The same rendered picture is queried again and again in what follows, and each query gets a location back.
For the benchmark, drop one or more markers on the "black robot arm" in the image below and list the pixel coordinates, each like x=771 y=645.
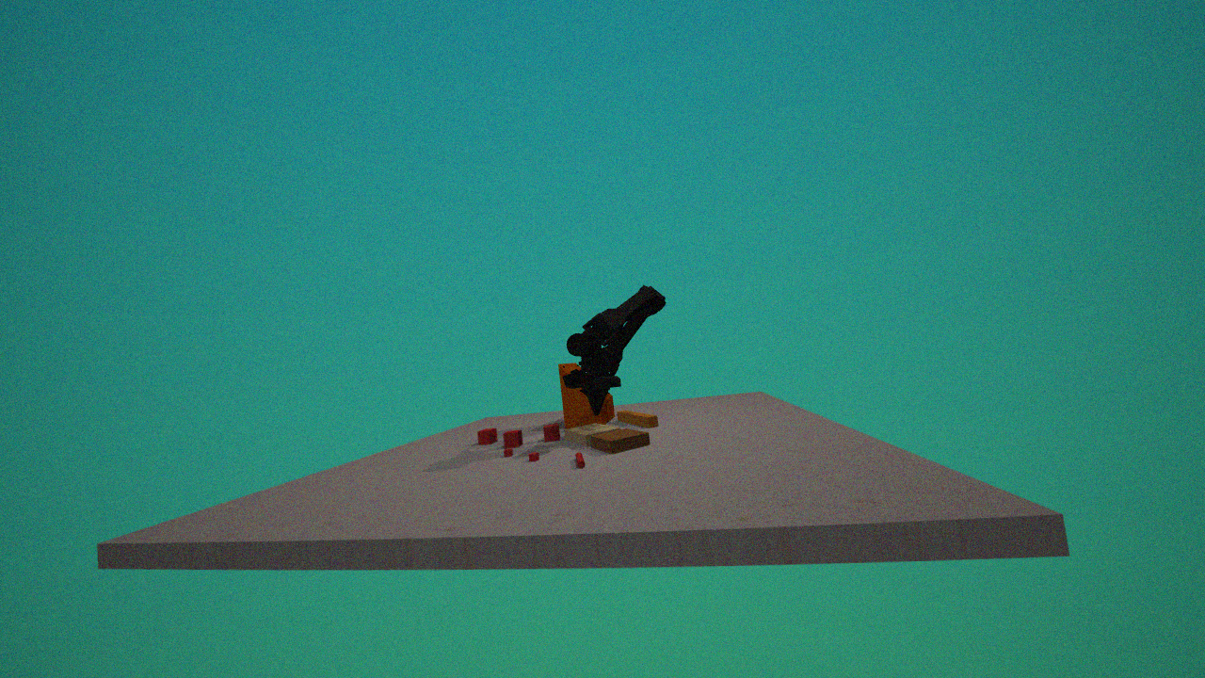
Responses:
x=608 y=326

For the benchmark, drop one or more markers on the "orange flat bar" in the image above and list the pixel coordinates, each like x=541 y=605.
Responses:
x=638 y=419

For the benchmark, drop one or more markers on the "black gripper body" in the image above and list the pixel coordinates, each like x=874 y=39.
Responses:
x=598 y=379

